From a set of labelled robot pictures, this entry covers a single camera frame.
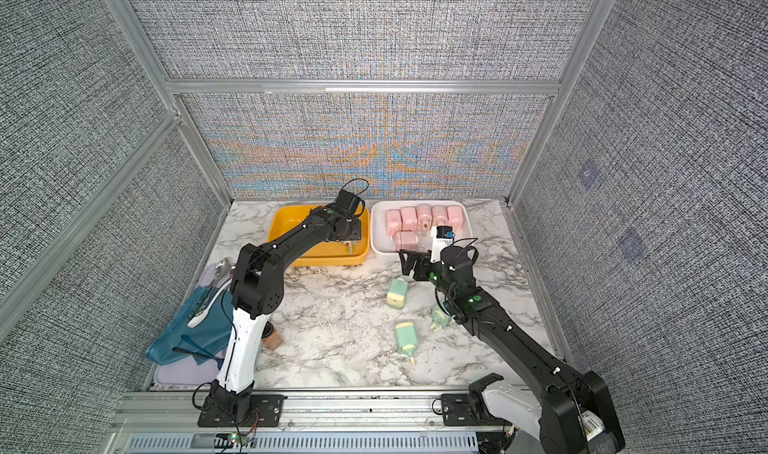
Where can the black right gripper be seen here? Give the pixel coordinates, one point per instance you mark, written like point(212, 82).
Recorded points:
point(417, 258)

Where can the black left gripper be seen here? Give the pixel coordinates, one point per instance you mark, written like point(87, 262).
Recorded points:
point(356, 222)

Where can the yellow plastic storage box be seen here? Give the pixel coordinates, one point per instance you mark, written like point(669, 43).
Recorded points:
point(288, 223)

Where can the white plastic storage box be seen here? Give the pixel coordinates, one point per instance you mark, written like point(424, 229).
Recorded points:
point(384, 247)

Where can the pink pencil sharpener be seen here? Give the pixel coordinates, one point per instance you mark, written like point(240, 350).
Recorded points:
point(456, 217)

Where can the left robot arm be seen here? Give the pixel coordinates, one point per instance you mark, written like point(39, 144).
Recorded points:
point(258, 289)

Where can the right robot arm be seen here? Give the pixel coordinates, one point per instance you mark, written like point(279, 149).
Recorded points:
point(569, 411)

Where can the silver metal spoon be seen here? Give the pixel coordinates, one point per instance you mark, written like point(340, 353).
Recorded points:
point(221, 273)

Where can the small brown jar black lid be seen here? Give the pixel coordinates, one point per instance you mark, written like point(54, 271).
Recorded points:
point(271, 338)

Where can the teal cloth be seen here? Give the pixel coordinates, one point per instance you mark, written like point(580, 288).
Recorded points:
point(209, 337)

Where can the lilac plastic tray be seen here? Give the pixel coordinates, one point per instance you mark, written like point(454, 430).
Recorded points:
point(190, 371)

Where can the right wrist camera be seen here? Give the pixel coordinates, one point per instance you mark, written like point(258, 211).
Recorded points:
point(442, 236)

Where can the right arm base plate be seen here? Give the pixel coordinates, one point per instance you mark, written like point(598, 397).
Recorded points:
point(466, 410)

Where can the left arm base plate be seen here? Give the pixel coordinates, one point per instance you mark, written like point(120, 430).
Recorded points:
point(260, 410)

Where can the aluminium front rail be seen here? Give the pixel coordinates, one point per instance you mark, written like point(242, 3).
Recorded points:
point(334, 420)

